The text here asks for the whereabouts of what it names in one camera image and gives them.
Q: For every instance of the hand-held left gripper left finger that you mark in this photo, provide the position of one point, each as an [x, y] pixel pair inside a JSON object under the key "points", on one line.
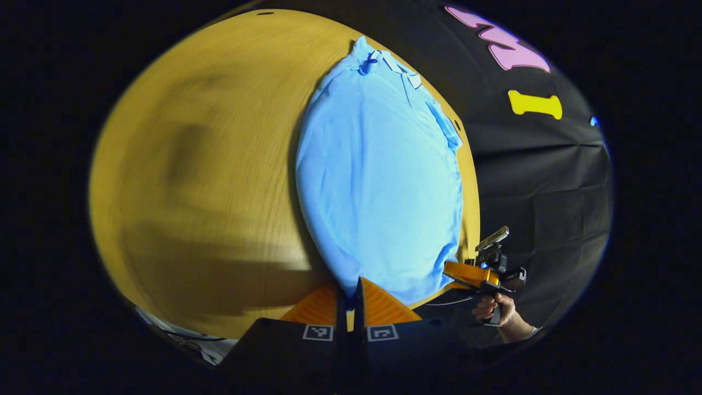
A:
{"points": [[307, 351]]}

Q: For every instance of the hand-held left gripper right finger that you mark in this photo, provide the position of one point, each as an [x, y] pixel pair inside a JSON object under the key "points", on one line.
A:
{"points": [[395, 351]]}

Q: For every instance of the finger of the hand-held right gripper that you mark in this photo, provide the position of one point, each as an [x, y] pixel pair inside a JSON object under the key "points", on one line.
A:
{"points": [[469, 274]]}

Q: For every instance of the light blue T-shirt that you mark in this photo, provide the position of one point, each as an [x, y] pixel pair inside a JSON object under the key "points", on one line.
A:
{"points": [[378, 181]]}

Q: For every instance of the black backdrop cloth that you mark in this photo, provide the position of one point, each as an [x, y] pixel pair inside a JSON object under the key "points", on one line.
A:
{"points": [[548, 181]]}

